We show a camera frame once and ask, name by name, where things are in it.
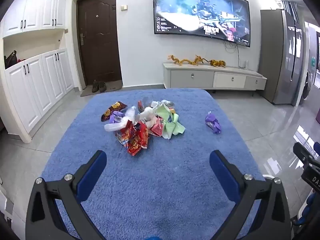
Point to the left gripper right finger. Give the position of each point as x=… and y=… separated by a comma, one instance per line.
x=272, y=220

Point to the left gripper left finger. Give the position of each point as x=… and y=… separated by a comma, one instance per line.
x=43, y=216

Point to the purple wrapper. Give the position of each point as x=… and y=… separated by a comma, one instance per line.
x=212, y=122

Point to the red snack wrapper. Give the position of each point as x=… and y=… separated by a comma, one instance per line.
x=134, y=137

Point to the brown snack chip bag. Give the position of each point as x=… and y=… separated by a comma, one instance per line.
x=117, y=106

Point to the clear plastic bag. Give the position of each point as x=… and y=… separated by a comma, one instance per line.
x=130, y=115

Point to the green paper wrapper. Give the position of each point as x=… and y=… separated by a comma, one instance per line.
x=172, y=125

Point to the pink barcode wrapper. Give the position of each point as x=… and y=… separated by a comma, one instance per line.
x=158, y=127

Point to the grey transparent red wrapper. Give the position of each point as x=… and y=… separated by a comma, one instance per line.
x=142, y=104

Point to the white wrapper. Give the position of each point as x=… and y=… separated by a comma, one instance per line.
x=157, y=104

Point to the blue white gloved right hand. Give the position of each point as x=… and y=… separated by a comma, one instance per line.
x=310, y=210

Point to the blue fluffy bed cover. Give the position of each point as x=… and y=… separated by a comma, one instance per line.
x=167, y=190

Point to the grey refrigerator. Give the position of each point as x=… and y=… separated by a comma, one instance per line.
x=281, y=55

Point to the golden dragon figurine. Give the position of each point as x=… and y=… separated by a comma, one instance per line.
x=196, y=61

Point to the pair of dark shoes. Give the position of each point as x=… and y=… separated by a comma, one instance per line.
x=99, y=86

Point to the brown door mat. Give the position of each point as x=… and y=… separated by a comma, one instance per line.
x=111, y=86

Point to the black handbag on shelf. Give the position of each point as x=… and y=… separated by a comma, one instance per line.
x=10, y=60

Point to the white TV console cabinet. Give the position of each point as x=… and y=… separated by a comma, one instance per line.
x=211, y=78

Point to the dark brown entrance door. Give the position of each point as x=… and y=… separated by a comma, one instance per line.
x=98, y=40

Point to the white wall cabinet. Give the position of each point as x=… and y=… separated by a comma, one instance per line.
x=32, y=88

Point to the wall mounted curved television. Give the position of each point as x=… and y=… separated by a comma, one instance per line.
x=227, y=20

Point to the white light switch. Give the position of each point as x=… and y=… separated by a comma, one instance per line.
x=124, y=8

